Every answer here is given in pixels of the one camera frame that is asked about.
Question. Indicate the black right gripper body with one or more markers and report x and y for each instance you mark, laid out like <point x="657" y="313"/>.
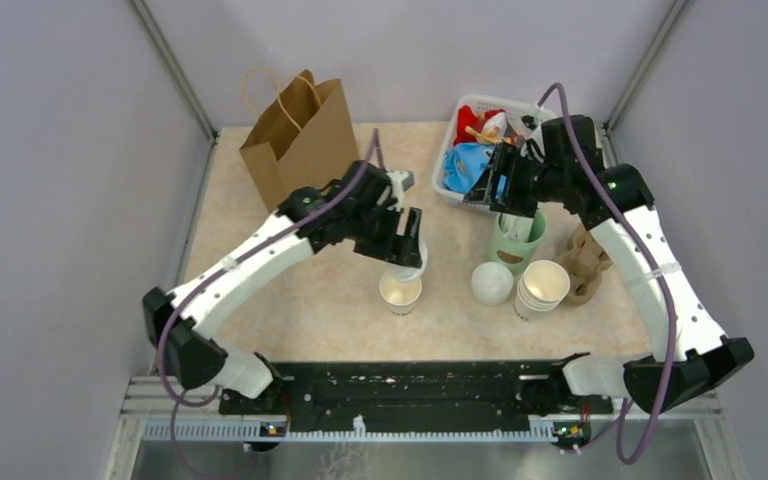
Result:
<point x="528" y="182"/>

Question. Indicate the white plastic basket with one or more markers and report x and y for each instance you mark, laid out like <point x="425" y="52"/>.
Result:
<point x="480" y="103"/>

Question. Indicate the brown paper bag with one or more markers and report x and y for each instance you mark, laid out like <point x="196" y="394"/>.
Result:
<point x="305" y="137"/>

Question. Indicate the stack of paper cups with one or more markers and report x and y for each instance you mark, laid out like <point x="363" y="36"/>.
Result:
<point x="541" y="288"/>

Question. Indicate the brown cardboard cup carrier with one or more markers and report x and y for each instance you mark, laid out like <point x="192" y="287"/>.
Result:
<point x="585" y="261"/>

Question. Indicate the blue snack packet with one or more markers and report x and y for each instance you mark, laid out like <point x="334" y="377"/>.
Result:
<point x="463" y="164"/>

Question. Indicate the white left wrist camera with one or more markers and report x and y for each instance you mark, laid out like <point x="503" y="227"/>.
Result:
<point x="401" y="181"/>

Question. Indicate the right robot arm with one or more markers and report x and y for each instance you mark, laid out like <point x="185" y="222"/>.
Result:
<point x="690" y="352"/>

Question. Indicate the green straw holder cup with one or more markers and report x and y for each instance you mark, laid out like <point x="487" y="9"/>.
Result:
<point x="513" y="254"/>

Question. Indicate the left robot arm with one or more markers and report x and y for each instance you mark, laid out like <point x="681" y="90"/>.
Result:
<point x="182" y="323"/>

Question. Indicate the red snack packet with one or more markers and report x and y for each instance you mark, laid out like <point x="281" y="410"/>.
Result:
<point x="486" y="128"/>

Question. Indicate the stack of white lids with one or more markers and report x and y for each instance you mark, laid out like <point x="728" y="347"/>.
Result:
<point x="491" y="283"/>

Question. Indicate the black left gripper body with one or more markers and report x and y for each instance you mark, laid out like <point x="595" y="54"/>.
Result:
<point x="375" y="230"/>

